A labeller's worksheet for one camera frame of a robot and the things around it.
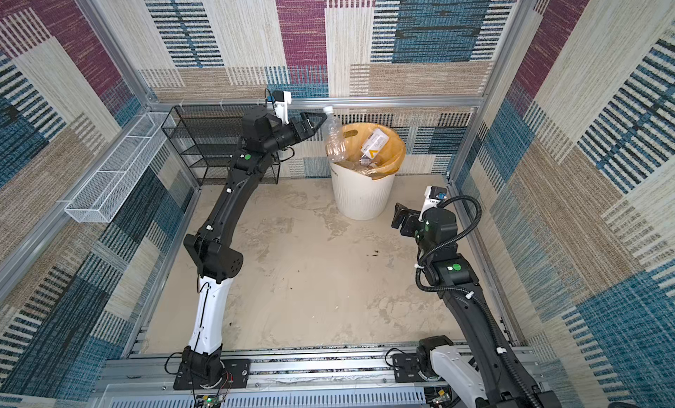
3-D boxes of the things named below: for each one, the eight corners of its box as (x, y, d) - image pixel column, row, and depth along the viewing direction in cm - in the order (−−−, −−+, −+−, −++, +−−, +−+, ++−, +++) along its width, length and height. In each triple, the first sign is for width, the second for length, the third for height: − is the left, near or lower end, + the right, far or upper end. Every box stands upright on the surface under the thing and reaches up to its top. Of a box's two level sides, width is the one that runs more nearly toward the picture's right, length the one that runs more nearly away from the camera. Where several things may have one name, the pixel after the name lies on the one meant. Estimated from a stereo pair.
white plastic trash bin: (332, 223, 107) (329, 172, 85) (334, 212, 110) (331, 160, 89) (384, 228, 105) (394, 176, 84) (384, 216, 109) (393, 164, 87)
